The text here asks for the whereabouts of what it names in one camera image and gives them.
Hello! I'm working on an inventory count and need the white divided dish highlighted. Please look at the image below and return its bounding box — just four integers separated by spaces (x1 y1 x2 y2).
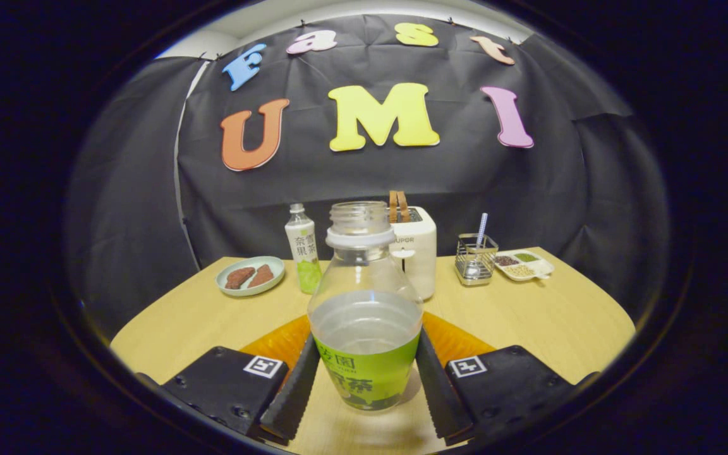
494 249 555 282

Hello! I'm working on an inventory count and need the wooden table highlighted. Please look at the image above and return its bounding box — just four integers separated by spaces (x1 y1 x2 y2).
110 246 636 455

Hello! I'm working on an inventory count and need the white toaster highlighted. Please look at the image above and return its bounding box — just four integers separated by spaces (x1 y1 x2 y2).
388 206 438 301

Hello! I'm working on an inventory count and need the pale green plate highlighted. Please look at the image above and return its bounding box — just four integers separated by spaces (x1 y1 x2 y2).
215 255 286 297

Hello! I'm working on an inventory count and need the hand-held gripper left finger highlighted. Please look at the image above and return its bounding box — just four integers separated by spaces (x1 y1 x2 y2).
162 315 322 443

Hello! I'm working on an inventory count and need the capped green tea bottle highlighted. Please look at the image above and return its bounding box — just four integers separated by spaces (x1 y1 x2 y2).
284 203 323 295

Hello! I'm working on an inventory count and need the wire mesh holder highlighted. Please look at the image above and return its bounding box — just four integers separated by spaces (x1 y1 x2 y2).
454 233 499 287

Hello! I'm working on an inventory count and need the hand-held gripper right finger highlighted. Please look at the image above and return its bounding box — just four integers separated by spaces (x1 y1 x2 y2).
416 312 576 443

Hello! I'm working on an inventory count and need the clear juice bottle green label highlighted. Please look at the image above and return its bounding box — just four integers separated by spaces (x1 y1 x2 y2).
308 201 425 412

